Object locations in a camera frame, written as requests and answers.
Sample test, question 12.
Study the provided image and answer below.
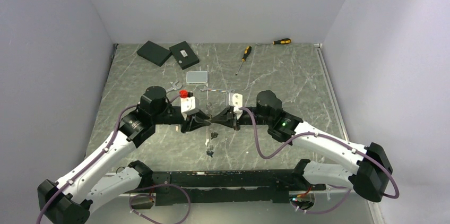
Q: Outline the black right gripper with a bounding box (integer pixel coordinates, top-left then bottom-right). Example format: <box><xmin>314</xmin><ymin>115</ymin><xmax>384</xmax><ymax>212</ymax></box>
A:
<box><xmin>210</xmin><ymin>107</ymin><xmax>272</xmax><ymax>131</ymax></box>

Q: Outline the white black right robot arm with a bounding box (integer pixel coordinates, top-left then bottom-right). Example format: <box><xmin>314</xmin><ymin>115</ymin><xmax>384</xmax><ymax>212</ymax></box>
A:
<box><xmin>211</xmin><ymin>90</ymin><xmax>400</xmax><ymax>203</ymax></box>

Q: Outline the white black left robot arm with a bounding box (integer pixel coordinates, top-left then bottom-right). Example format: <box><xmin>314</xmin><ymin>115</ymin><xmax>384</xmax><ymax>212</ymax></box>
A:
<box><xmin>36</xmin><ymin>86</ymin><xmax>211</xmax><ymax>223</ymax></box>

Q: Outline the silver right wrench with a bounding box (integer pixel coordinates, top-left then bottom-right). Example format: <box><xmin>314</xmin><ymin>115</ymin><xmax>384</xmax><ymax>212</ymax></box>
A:
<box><xmin>200</xmin><ymin>85</ymin><xmax>235</xmax><ymax>93</ymax></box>

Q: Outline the silver wrench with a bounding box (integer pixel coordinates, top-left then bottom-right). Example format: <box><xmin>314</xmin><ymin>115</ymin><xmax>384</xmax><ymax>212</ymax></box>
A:
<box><xmin>166</xmin><ymin>81</ymin><xmax>183</xmax><ymax>93</ymax></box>
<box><xmin>200</xmin><ymin>85</ymin><xmax>235</xmax><ymax>93</ymax></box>

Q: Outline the silver left wrench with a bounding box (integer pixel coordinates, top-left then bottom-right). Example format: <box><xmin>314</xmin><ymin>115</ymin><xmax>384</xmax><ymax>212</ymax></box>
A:
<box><xmin>166</xmin><ymin>81</ymin><xmax>183</xmax><ymax>93</ymax></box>

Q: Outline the black box with label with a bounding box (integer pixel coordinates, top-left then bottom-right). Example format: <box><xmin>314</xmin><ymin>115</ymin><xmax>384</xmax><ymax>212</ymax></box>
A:
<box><xmin>169</xmin><ymin>41</ymin><xmax>200</xmax><ymax>70</ymax></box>

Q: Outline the black yellow screwdriver near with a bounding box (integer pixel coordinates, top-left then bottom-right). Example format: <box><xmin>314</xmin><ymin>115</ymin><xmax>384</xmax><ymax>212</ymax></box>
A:
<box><xmin>235</xmin><ymin>46</ymin><xmax>252</xmax><ymax>76</ymax></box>

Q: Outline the black yellow screwdriver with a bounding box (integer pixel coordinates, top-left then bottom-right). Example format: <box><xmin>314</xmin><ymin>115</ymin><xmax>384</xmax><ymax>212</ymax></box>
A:
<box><xmin>256</xmin><ymin>38</ymin><xmax>291</xmax><ymax>46</ymax></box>
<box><xmin>235</xmin><ymin>46</ymin><xmax>252</xmax><ymax>76</ymax></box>

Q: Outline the black flat box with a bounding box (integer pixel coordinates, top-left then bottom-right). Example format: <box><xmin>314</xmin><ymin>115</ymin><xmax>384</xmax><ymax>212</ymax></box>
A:
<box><xmin>136</xmin><ymin>41</ymin><xmax>172</xmax><ymax>67</ymax></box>

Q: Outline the black yellow screwdriver far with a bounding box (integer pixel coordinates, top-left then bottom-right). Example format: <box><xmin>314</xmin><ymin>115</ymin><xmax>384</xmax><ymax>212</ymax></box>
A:
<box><xmin>256</xmin><ymin>38</ymin><xmax>291</xmax><ymax>46</ymax></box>

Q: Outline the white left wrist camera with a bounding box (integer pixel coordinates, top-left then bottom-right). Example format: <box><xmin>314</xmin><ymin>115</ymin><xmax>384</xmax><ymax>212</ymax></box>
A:
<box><xmin>180</xmin><ymin>97</ymin><xmax>197</xmax><ymax>115</ymax></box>

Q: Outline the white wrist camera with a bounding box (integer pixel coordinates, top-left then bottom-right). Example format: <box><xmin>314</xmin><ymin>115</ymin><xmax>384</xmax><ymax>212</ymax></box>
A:
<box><xmin>227</xmin><ymin>92</ymin><xmax>243</xmax><ymax>116</ymax></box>
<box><xmin>180</xmin><ymin>97</ymin><xmax>197</xmax><ymax>115</ymax></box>

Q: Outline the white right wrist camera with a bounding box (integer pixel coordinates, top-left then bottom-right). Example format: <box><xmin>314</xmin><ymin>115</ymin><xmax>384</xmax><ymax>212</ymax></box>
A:
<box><xmin>227</xmin><ymin>92</ymin><xmax>243</xmax><ymax>116</ymax></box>

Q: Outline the white network switch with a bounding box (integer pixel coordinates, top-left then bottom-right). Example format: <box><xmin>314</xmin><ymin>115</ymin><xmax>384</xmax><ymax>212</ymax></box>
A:
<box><xmin>186</xmin><ymin>71</ymin><xmax>208</xmax><ymax>85</ymax></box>

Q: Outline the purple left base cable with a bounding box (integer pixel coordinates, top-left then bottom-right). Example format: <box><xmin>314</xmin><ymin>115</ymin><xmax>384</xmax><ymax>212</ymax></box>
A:
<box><xmin>128</xmin><ymin>184</ymin><xmax>192</xmax><ymax>224</ymax></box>

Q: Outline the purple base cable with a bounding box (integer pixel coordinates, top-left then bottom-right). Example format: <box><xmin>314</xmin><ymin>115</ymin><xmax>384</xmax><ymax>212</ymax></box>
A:
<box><xmin>128</xmin><ymin>184</ymin><xmax>192</xmax><ymax>224</ymax></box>
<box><xmin>291</xmin><ymin>184</ymin><xmax>352</xmax><ymax>216</ymax></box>

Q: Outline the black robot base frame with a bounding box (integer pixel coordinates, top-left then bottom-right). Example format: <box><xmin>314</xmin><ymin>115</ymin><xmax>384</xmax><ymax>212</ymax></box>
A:
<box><xmin>138</xmin><ymin>169</ymin><xmax>326</xmax><ymax>206</ymax></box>

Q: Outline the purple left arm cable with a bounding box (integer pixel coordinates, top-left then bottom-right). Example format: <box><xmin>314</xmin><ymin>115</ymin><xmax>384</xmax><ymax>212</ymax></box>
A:
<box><xmin>35</xmin><ymin>94</ymin><xmax>180</xmax><ymax>224</ymax></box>

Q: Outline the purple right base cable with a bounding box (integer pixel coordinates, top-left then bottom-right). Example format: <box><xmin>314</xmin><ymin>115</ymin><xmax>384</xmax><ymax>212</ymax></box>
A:
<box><xmin>291</xmin><ymin>184</ymin><xmax>352</xmax><ymax>216</ymax></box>

